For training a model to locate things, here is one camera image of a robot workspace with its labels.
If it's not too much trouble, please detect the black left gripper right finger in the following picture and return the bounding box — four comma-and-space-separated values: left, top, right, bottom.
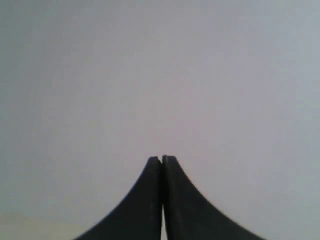
162, 155, 262, 240

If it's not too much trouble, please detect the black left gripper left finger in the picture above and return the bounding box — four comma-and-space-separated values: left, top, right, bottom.
77, 156, 163, 240

